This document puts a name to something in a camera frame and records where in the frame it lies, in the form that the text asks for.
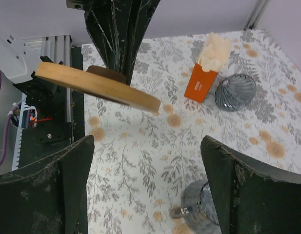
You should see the grey glass carafe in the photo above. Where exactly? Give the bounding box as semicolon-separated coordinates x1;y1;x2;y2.
169;179;221;234

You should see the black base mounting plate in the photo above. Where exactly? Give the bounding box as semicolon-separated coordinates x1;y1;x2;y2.
12;78;85;170

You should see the stack of white paper filters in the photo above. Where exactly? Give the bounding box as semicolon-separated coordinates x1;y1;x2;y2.
196;33;232;73

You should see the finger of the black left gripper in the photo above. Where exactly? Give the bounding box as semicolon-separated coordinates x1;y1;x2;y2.
116;0;160;85
84;0;115;70

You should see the aluminium frame post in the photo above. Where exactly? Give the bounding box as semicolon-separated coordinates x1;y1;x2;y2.
243;0;270;30

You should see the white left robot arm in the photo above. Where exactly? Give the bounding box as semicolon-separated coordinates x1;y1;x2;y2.
0;0;159;85

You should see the round wooden dripper stand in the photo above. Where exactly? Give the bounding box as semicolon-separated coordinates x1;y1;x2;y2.
35;62;161;113

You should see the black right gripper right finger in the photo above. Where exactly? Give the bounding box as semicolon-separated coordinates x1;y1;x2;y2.
201;136;301;234

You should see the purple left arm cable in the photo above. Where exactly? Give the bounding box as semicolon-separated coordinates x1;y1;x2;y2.
0;64;18;168

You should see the grey glass dripper cone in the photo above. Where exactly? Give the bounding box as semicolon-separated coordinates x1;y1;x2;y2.
214;74;257;112

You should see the orange black coffee filter box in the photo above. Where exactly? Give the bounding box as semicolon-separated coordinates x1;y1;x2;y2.
184;63;218;103

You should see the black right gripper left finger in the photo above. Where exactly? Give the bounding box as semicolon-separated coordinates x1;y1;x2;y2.
0;136;94;234

